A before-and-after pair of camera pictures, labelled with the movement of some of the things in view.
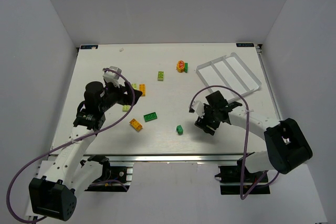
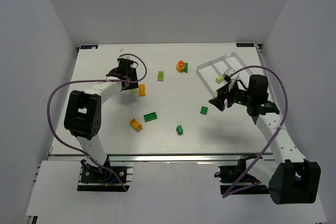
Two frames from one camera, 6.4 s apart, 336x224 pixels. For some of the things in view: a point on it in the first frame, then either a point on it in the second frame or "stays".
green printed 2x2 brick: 179,129 stays
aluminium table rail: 211,158 stays
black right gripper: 210,120 -> 226,96
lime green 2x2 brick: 125,108 -> 219,79
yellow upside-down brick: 135,124 stays
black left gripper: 125,93 -> 130,83
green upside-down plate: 150,116 stays
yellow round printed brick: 180,66 stays
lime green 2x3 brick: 160,75 stays
